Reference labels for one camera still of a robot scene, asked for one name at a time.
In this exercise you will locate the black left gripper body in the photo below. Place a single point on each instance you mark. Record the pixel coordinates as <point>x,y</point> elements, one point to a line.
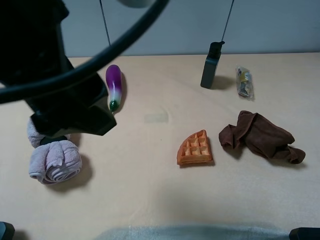
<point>82,108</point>

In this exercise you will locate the orange toy waffle wedge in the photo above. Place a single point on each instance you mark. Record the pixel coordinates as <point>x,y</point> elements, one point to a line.
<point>195,150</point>

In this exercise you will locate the grey robot base front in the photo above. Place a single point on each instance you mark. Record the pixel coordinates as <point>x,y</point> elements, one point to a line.
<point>194,232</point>

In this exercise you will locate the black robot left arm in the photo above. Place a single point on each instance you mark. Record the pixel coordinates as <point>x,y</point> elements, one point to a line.
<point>33,62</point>

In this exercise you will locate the purple toy eggplant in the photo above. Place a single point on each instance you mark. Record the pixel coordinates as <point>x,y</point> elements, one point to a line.
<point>113,77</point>

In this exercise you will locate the black band on towel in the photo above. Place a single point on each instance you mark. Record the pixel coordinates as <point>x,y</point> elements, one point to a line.
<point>47,140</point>

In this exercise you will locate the rolled pink towel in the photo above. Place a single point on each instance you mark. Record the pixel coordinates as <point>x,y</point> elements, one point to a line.
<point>54,162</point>

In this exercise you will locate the dark grey bottle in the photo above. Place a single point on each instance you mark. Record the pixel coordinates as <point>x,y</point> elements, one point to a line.
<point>211,64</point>

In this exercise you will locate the black left base corner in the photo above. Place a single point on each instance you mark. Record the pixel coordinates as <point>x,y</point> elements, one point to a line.
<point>7,231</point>

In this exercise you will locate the black base corner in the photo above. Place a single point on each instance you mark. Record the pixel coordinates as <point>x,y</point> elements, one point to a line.
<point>7,231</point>
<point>305,233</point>

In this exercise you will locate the clear snack packet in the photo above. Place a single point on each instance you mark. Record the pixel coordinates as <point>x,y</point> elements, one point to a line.
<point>244,82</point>

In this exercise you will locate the crumpled brown cloth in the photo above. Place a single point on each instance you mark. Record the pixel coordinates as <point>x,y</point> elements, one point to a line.
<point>261,137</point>

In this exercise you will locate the black right base corner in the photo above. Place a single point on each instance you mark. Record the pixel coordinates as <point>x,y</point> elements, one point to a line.
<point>305,233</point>

